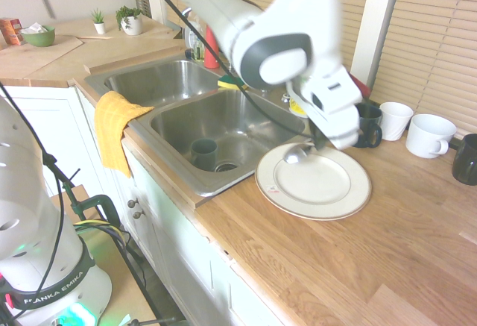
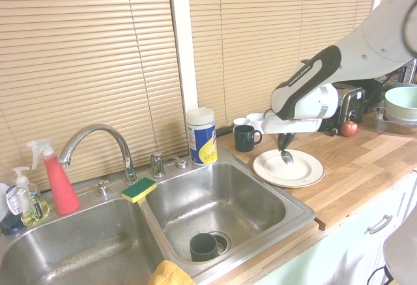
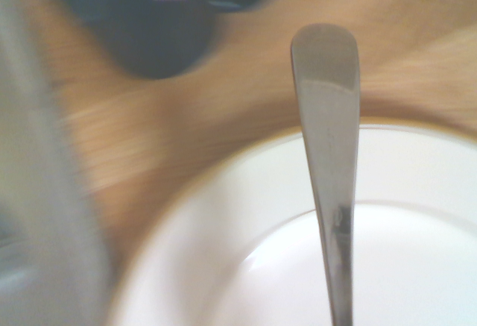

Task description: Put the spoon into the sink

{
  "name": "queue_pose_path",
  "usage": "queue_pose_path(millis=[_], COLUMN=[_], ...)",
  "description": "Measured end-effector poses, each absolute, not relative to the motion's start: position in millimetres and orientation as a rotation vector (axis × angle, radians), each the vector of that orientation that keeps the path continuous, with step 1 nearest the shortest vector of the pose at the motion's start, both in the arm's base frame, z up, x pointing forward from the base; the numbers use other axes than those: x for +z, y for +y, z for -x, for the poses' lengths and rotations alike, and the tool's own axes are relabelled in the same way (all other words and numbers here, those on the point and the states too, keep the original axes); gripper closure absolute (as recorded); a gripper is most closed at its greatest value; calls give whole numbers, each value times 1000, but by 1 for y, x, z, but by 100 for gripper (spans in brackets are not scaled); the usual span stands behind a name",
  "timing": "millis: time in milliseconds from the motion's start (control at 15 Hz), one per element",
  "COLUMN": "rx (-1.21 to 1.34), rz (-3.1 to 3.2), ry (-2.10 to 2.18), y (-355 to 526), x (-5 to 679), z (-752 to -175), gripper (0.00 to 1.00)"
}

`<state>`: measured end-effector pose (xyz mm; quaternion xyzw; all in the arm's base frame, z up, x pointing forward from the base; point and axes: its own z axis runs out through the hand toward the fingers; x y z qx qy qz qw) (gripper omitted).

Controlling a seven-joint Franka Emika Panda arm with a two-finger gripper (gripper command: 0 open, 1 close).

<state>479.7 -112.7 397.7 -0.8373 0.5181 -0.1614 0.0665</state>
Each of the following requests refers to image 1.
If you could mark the Lysol wipes canister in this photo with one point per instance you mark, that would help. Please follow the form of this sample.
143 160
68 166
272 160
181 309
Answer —
296 107

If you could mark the small spiky plant white pot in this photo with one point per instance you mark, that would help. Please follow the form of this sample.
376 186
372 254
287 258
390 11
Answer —
99 25

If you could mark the orange cardboard box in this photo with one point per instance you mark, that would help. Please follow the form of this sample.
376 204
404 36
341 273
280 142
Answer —
9 31

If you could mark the green clamp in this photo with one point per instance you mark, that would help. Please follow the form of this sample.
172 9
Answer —
100 201

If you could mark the stainless steel double sink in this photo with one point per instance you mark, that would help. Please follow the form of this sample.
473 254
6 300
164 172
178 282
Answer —
179 124

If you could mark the dark green cup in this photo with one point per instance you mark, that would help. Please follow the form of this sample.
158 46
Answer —
203 154

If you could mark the metal faucet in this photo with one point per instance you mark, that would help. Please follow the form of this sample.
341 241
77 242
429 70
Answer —
187 24

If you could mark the beige window blind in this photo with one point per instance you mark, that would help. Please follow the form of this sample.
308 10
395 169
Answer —
354 12
436 42

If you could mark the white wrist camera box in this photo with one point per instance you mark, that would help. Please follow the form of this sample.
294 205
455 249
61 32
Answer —
331 93

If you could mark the cream plate with gold rim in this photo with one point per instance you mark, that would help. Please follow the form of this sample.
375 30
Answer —
316 188

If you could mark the wooden robot stand top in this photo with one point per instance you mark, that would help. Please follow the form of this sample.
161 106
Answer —
123 296

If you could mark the yellow green sponge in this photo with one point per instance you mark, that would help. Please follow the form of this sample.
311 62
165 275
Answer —
228 83

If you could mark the leafy plant white pot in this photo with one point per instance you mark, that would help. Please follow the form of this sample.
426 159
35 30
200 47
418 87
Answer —
131 25

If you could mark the navy blue mug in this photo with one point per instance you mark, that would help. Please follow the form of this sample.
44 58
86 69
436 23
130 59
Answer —
372 126

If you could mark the crumpled white paper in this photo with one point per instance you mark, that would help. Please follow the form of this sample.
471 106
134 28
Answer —
34 28

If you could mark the thin wooden stick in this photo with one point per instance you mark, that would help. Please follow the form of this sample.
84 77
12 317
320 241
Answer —
95 37

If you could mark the clear dish soap bottle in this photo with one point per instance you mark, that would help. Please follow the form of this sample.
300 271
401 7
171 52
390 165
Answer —
196 48

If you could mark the yellow dish cloth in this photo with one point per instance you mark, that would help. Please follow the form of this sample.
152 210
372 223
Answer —
112 124

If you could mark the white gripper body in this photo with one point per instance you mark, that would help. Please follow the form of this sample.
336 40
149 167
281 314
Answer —
341 132

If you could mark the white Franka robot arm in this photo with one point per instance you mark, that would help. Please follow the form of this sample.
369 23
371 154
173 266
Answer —
238 16

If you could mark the dark round cabinet knob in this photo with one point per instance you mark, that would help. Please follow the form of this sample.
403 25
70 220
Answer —
138 214
132 203

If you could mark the black mug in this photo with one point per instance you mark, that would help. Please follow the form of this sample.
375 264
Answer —
466 162

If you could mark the white sink sprayer nozzle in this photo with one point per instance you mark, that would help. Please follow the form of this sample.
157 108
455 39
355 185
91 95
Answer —
285 98

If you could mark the white kitchen cabinet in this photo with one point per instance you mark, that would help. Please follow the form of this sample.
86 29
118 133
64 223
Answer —
175 251

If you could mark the wide white mug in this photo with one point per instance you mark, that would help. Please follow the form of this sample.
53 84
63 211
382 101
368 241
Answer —
425 135

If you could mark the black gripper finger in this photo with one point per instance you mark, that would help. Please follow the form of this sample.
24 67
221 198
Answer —
325 144
316 135

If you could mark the silver metal spoon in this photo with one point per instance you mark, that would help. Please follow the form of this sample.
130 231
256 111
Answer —
294 156

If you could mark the green bowl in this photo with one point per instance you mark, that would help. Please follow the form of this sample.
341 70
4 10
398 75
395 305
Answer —
41 39

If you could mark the flat wooden board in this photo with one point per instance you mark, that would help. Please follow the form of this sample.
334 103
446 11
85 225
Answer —
37 57

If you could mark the white window frame post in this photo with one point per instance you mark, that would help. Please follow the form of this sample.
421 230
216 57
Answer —
376 35

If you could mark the red bottle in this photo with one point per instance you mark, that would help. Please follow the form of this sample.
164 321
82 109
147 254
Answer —
211 55

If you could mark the metal sink drain strainer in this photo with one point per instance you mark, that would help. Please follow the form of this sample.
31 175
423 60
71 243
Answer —
226 167

